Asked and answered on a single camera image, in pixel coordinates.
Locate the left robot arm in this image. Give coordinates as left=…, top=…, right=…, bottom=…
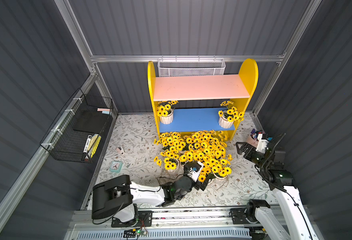
left=92, top=162, right=204, bottom=223

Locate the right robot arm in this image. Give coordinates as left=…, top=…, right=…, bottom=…
left=229, top=133, right=319, bottom=240

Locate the pink bucket with pens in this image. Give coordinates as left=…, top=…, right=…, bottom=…
left=246, top=129, right=264, bottom=148

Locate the floral patterned table mat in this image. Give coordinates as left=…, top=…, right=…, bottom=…
left=96, top=113, right=277, bottom=208

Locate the yellow wooden shelf unit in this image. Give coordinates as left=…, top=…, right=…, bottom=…
left=148, top=59, right=259, bottom=141

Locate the small pink white object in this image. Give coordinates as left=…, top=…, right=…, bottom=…
left=116, top=147, right=125, bottom=155

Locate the small teal alarm clock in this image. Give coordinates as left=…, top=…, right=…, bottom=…
left=109, top=161, right=124, bottom=173

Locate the green circuit board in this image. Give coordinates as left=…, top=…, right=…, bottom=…
left=123, top=229, right=148, bottom=239

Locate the yellow item in basket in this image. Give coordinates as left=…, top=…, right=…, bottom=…
left=86, top=134, right=102, bottom=159

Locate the pink sticky notes pad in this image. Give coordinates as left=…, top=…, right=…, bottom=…
left=97, top=108, right=111, bottom=115

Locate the white mesh desk tray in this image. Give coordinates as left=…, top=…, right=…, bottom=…
left=158, top=59, right=226, bottom=77

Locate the white marker in basket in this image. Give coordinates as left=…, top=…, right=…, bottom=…
left=83, top=135, right=92, bottom=154

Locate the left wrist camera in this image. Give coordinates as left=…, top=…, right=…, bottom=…
left=185, top=161, right=204, bottom=183

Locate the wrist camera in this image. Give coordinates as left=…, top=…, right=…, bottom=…
left=185, top=161, right=204, bottom=183
left=256, top=133, right=269, bottom=154

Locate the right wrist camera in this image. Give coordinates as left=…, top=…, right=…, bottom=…
left=256, top=133, right=269, bottom=154

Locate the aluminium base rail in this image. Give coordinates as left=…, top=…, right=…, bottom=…
left=64, top=206, right=270, bottom=240

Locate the black wire wall basket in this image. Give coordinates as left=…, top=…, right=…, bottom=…
left=40, top=90, right=114, bottom=163

